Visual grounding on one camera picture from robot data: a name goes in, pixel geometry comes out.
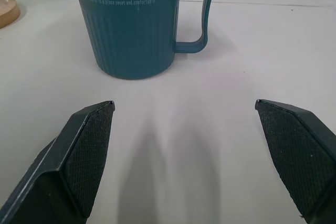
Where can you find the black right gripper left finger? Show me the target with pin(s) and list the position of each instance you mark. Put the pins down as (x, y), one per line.
(76, 161)

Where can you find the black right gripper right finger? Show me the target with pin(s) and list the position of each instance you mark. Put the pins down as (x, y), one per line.
(294, 153)

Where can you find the round wooden coaster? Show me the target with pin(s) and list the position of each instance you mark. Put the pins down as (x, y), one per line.
(6, 11)

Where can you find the dark teal HOME mug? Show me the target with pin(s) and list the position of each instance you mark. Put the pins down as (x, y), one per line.
(136, 24)

